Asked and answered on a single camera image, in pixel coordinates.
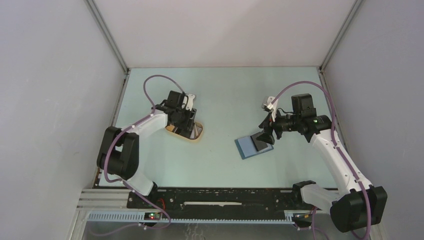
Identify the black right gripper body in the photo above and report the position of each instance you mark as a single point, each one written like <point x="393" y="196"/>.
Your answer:
<point x="282" y="123"/>

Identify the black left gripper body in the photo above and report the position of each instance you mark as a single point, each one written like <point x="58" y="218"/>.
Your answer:
<point x="184" y="118"/>

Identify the blue card holder wallet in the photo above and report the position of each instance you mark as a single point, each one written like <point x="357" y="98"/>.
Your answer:
<point x="247" y="149"/>

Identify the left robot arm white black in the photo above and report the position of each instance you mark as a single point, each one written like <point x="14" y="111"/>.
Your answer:
<point x="119" y="150"/>

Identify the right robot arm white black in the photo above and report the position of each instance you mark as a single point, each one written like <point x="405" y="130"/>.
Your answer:
<point x="357" y="203"/>

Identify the beige oval card tray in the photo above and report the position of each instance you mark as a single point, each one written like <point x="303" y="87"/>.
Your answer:
<point x="193" y="135"/>

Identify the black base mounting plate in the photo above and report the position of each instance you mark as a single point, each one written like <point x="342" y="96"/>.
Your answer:
<point x="239" y="204"/>

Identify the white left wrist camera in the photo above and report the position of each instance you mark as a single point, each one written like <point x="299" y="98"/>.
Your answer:
<point x="189" y="103"/>

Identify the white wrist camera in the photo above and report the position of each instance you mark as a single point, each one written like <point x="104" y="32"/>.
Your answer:
<point x="270" y="105"/>
<point x="189" y="103"/>

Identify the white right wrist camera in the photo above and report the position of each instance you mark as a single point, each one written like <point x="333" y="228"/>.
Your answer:
<point x="270" y="105"/>

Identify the aluminium frame rail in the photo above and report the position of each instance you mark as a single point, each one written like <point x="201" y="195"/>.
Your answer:
<point x="117" y="213"/>

